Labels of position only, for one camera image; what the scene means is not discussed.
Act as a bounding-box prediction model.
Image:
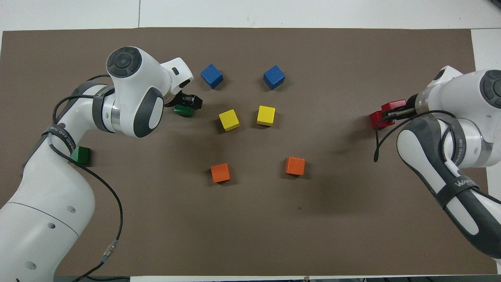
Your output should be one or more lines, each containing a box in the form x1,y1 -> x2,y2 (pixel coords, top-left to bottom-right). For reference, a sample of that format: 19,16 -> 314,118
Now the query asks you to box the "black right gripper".
386,94 -> 420,119

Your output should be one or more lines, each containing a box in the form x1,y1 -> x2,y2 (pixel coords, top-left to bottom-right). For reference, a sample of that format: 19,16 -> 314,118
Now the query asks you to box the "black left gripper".
164,90 -> 203,110

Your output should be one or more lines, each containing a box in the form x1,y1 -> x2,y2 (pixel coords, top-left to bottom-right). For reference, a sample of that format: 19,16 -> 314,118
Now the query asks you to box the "red wooden cube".
382,99 -> 407,114
370,111 -> 395,130

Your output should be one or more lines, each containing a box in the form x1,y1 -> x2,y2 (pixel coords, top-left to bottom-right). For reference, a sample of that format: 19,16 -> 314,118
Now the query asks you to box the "green wooden cube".
174,104 -> 195,118
70,146 -> 90,165

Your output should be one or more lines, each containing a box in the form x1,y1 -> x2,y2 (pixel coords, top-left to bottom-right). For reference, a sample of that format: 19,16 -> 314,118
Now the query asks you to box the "blue wooden cube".
200,64 -> 224,90
263,65 -> 286,90

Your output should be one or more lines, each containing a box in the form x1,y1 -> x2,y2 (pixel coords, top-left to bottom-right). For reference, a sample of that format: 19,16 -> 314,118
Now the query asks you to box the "yellow wooden cube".
218,109 -> 240,132
257,105 -> 276,127

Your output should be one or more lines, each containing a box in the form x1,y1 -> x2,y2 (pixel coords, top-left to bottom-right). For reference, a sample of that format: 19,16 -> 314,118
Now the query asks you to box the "orange wooden cube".
211,163 -> 231,183
285,157 -> 306,176

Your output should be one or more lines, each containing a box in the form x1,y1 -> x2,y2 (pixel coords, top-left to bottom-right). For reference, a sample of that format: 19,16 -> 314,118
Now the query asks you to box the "brown table mat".
0,27 -> 497,277

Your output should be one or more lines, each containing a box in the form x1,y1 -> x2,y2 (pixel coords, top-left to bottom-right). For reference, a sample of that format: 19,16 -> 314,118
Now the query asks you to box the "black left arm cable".
49,74 -> 124,282

